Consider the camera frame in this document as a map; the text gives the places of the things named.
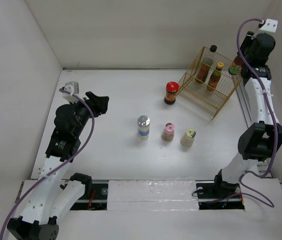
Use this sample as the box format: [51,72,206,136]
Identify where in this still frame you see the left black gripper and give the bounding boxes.
[69,91,108,137]

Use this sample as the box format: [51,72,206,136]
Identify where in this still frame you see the yellow-cap sauce bottle front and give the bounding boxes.
[228,55,244,76]

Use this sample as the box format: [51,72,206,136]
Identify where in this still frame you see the yellow-cap sauce bottle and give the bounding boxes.
[228,55,244,76]
[206,61,225,92]

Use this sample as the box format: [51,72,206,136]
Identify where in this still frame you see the tall black-cap glass bottle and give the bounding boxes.
[195,45,217,84]

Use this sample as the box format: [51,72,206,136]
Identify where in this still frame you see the silver-cap blue-label shaker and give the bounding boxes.
[137,115,151,139]

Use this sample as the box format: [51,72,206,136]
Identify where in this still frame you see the red-cap dark sauce jar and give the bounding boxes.
[164,81,179,105]

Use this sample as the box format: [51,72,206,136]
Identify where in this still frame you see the yellow-cap beige jar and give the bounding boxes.
[180,128,196,147]

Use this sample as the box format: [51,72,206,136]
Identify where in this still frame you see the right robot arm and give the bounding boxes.
[212,31,282,198]

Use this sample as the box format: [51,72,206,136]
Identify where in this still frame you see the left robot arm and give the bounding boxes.
[3,89,110,240]

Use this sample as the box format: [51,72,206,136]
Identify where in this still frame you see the pink-cap spice jar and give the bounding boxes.
[161,122,175,142]

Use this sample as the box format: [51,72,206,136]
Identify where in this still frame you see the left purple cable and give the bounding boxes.
[0,88,95,240]

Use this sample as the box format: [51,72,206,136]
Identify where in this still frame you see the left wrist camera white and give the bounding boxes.
[61,81,79,104]

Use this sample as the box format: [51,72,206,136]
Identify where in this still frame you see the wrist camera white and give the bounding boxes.
[251,18,279,39]
[61,81,79,104]

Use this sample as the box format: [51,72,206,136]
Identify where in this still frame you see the yellow wire basket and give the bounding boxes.
[177,45,242,119]

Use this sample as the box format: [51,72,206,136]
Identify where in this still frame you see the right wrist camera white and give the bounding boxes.
[251,18,279,39]

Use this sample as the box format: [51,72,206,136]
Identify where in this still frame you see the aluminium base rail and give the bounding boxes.
[71,179,245,212]

